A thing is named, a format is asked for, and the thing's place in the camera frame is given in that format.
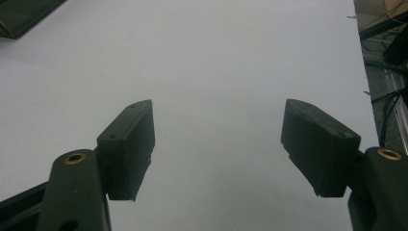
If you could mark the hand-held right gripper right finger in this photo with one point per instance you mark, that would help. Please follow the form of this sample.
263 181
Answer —
320 150

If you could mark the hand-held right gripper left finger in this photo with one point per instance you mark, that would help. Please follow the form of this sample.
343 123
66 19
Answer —
126 154

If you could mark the black metal bar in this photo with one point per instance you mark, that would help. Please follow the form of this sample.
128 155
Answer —
381 27

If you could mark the dark flat tray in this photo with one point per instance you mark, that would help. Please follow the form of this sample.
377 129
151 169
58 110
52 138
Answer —
24 14

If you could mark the aluminium frame rail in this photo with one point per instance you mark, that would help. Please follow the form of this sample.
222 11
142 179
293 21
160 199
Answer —
397 99

